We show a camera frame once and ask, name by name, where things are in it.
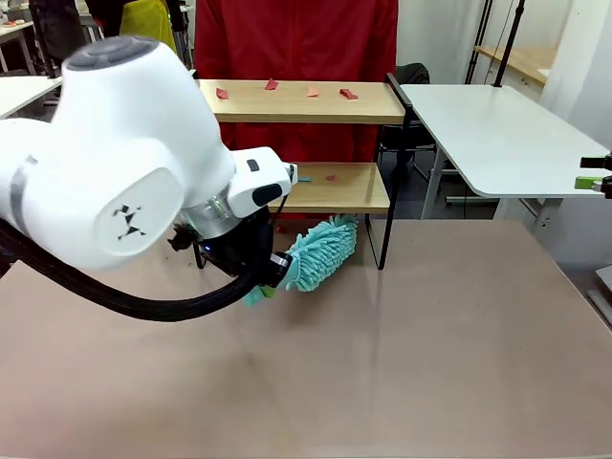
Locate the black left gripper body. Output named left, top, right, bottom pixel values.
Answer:
left=203, top=209, right=277, bottom=284

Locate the teal microfiber duster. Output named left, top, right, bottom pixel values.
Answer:
left=241, top=213, right=360, bottom=308

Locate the background wooden shelf board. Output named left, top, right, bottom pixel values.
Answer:
left=472, top=44, right=558, bottom=87

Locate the black metal wooden shelf rack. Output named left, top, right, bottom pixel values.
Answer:
left=193, top=72, right=415, bottom=272

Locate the white side table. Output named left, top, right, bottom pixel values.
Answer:
left=399, top=83, right=612, bottom=235

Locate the white curtain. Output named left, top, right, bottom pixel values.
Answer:
left=539, top=0, right=612, bottom=149

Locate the black stand pole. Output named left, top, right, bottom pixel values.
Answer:
left=492, top=0, right=527, bottom=88
left=466, top=0, right=494, bottom=86

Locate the black office chair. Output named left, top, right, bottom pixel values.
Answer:
left=377, top=61, right=448, bottom=207

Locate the person in red jacket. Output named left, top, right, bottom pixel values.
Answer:
left=193, top=0, right=401, bottom=221

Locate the person in yellow apron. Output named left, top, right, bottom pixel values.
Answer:
left=119, top=0, right=179, bottom=56

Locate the white desk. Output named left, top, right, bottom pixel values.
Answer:
left=0, top=74, right=64, bottom=120

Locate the person in black clothes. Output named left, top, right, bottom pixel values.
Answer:
left=90, top=0, right=126, bottom=39

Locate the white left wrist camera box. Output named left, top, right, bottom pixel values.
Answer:
left=228, top=146, right=298, bottom=222

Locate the grey metal base plate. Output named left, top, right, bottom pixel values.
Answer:
left=586, top=265, right=612, bottom=331

